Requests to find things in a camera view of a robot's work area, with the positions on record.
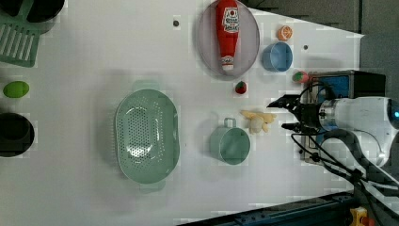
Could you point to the yellow plush peeled banana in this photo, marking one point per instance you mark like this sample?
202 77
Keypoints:
258 121

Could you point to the green plastic colander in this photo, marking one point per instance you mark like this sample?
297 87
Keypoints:
147 136

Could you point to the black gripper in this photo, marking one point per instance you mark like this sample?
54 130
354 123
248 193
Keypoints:
307 115

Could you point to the blue metal frame rail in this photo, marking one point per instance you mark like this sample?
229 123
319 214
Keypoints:
329 210

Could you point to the red plush strawberry near plate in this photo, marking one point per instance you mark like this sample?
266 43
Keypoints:
241 87

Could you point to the red plush ketchup bottle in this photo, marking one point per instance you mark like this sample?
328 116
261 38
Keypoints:
227 30

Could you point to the green slotted dish rack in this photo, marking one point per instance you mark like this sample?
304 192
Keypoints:
19 39

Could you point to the black bowl top left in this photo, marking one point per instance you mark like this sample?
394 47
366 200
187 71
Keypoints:
41 11

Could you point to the black round bowl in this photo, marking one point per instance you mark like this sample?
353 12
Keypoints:
16 134

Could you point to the green plush lime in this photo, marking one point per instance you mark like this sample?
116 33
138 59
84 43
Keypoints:
16 89

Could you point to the red plush strawberry near oven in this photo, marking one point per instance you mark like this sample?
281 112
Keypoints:
301 77

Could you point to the grey round plate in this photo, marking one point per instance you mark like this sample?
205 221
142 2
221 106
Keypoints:
247 47

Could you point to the green plastic mug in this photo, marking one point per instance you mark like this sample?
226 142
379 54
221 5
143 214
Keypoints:
229 143

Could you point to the orange plush slice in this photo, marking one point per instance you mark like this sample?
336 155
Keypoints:
285 33

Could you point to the silver black toaster oven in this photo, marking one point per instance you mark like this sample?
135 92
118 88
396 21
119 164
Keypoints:
347 84

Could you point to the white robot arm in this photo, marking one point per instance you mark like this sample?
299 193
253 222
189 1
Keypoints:
375 116

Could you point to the blue plastic cup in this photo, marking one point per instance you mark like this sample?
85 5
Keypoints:
277 57

